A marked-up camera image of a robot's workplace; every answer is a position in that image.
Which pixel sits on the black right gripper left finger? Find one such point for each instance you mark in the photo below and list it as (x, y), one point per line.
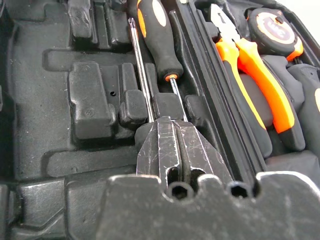
(160, 147)

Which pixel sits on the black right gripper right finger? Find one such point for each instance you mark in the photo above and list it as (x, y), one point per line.
(200, 155)

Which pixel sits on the thin metal screwdriver shaft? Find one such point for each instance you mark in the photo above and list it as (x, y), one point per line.
(141, 70)

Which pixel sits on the black plastic tool case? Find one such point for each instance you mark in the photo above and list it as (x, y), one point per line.
(42, 100)

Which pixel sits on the black orange tape measure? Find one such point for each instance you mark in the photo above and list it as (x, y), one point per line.
(272, 27)

